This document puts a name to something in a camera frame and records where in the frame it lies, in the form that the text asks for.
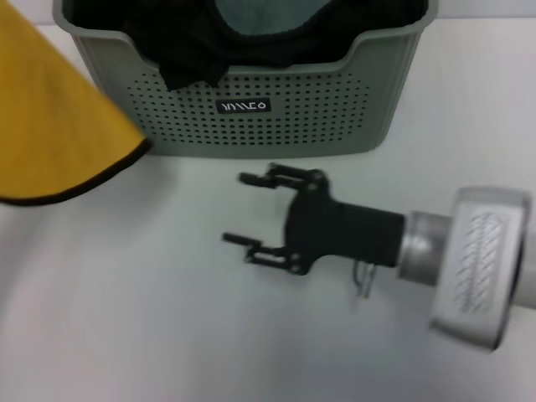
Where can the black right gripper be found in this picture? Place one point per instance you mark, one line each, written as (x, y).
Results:
(343, 230)

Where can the yellow and green black-edged towel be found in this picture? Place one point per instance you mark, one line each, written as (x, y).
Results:
(50, 125)

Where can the grey-green perforated storage box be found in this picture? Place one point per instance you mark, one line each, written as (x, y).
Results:
(293, 125)

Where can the black cloth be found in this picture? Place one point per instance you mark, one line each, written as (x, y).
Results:
(188, 71)

